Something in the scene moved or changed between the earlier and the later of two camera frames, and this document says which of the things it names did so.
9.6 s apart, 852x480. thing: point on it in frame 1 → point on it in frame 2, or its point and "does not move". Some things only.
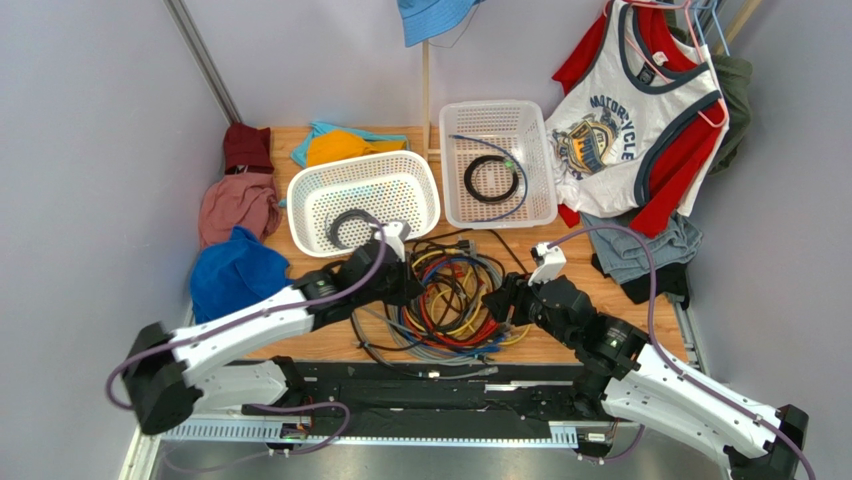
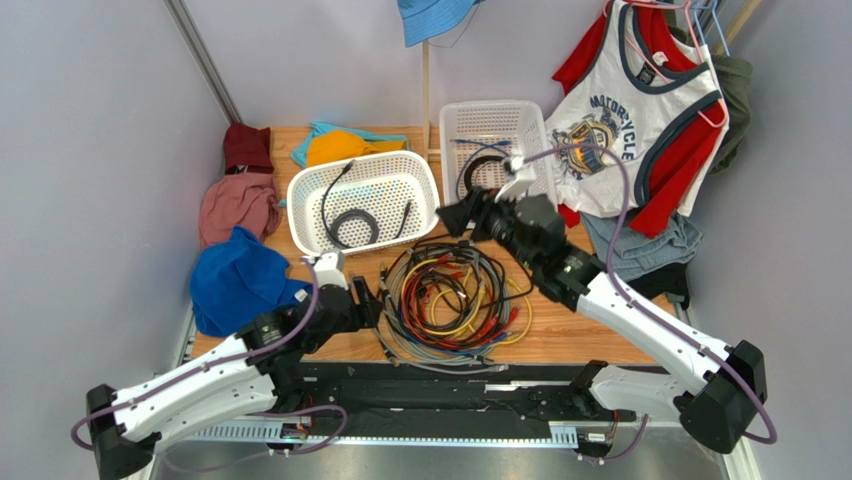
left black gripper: x=412 y=290 → x=371 y=308
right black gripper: x=509 y=301 → x=475 y=213
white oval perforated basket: x=334 y=212 does not move
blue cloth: x=231 y=272 does not move
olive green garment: x=733 y=77 does not move
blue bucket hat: x=422 y=19 does not move
